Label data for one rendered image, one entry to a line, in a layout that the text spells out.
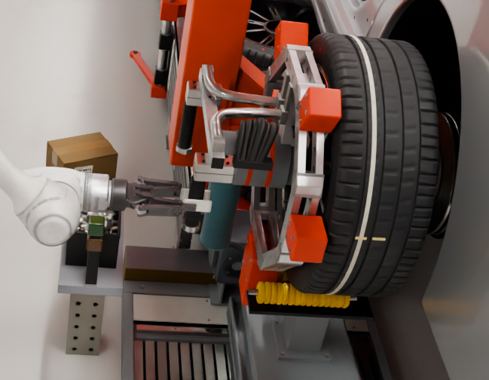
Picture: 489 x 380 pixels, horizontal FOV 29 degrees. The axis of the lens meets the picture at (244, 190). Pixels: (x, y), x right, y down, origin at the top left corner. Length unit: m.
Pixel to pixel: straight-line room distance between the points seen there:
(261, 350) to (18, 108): 1.81
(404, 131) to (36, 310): 1.46
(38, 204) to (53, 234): 0.07
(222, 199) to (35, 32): 2.38
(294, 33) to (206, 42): 0.33
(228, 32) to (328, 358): 0.97
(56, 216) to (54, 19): 2.98
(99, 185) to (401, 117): 0.70
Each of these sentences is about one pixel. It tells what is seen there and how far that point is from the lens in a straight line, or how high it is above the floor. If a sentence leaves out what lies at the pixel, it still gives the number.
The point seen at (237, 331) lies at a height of 0.15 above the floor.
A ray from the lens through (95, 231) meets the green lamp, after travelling 2.39.
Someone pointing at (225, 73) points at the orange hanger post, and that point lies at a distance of 2.72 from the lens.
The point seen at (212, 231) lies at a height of 0.55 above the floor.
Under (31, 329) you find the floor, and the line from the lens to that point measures 3.04.
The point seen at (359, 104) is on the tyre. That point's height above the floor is 1.13.
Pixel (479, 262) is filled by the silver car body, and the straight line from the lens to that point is 1.93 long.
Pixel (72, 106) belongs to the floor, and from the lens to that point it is 4.14.
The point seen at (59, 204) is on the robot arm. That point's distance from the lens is 1.98.
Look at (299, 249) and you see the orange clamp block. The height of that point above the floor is 0.85.
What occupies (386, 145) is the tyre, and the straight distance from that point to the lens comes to 2.11.
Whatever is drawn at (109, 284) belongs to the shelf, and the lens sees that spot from 2.53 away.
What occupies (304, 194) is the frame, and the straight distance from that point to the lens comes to 2.11.
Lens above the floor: 2.11
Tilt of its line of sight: 34 degrees down
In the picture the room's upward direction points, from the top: 11 degrees clockwise
